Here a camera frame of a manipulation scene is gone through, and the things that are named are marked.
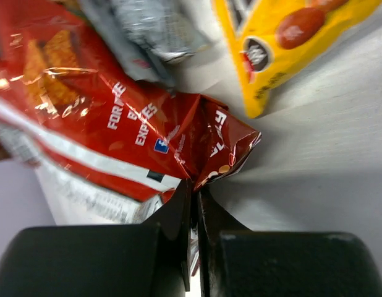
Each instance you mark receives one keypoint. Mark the yellow M&M's packet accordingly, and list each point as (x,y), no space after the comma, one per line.
(272,41)

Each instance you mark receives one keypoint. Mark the brown M&M's packet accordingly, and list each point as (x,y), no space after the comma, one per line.
(145,36)

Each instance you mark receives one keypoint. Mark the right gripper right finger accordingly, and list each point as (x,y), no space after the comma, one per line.
(236,261)

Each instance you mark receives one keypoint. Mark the red Doritos chip bag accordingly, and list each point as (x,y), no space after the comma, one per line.
(107,148)

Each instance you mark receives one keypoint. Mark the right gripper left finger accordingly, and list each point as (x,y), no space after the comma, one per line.
(146,259)

